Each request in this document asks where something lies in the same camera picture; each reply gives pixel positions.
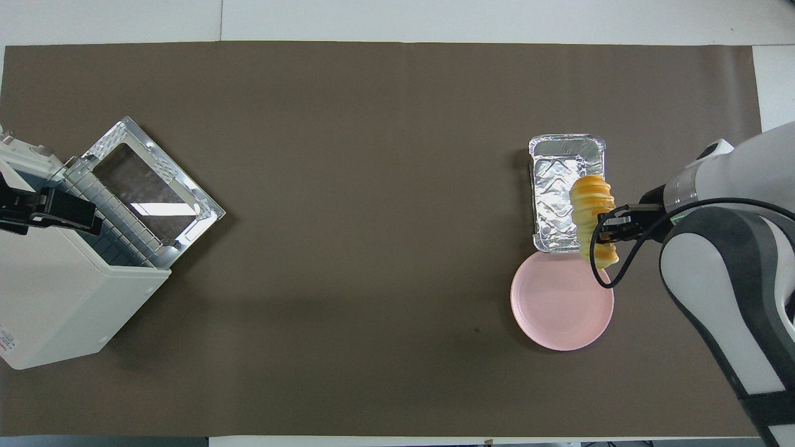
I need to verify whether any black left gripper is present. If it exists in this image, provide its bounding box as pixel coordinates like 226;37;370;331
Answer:
0;174;103;235

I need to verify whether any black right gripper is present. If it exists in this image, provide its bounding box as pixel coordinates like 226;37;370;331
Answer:
598;202;670;244

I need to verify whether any golden ridged bread loaf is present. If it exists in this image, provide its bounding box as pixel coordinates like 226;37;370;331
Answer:
570;175;620;269

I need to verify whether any aluminium foil tray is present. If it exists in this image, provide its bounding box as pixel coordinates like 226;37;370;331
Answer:
529;133;607;254

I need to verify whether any white toaster oven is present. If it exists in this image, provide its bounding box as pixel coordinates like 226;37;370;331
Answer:
0;127;171;371

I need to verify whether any metal glass oven door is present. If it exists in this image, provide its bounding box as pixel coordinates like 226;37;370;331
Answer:
81;116;226;269

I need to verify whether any pink round plate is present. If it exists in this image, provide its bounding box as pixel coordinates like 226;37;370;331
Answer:
511;251;615;352

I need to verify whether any brown table mat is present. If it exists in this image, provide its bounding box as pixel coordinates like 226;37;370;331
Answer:
0;41;791;438

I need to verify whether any oven wire rack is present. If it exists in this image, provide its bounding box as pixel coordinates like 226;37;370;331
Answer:
62;165;171;269

